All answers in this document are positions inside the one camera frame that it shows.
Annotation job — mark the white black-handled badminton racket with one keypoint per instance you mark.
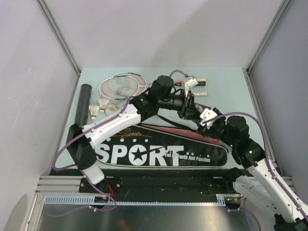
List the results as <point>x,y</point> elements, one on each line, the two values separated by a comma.
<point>126,84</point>

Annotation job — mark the black SPORT racket bag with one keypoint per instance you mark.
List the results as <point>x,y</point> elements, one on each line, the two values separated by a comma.
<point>151,146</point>

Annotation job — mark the aluminium frame rail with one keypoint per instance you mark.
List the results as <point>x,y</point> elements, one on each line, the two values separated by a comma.
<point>58,35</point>
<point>276,21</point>

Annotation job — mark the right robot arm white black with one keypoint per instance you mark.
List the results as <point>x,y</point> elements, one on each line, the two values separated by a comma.
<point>274,196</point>

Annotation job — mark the aluminium frame rail right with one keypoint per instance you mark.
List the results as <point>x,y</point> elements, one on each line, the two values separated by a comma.
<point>276,21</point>

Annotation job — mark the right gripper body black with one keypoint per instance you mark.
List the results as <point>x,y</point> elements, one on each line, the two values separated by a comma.
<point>218,129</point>

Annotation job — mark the black shuttlecock tube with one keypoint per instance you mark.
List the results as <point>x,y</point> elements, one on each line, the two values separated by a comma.
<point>83,104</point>

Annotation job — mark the white feather shuttlecock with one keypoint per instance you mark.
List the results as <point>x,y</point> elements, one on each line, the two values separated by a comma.
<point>103,103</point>
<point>93,109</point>
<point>111,109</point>

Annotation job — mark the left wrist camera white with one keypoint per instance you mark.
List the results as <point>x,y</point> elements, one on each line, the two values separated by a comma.
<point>189,82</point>

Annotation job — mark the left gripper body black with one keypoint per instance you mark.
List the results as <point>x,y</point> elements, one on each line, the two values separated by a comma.
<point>184,112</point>

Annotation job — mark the white slotted cable duct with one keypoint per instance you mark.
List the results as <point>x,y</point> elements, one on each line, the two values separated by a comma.
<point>211,200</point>

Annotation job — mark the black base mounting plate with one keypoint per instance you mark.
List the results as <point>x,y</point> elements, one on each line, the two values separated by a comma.
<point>118,185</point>

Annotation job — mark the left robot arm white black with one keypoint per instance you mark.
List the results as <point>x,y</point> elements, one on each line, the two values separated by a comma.
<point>82,141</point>

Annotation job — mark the aluminium frame rail left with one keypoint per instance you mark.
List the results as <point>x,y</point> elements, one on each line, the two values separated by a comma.
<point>58,35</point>

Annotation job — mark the red white badminton racket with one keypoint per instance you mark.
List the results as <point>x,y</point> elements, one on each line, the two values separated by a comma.
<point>104,91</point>

